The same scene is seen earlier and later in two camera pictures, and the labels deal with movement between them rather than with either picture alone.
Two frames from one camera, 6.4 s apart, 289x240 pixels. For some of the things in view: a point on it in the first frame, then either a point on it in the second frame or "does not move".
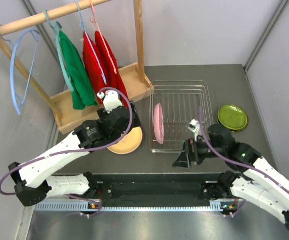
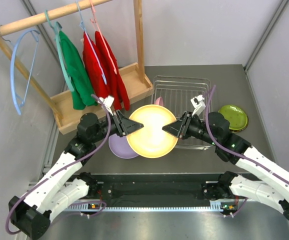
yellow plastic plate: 130,144 -> 151,141
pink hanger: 94,20 does not move
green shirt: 82,94 does not move
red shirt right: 110,63 does not move
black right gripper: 184,160 -> 175,128
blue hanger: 82,24 does not move
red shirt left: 93,66 does not move
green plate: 232,117 does not move
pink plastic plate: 159,123 -> 159,101
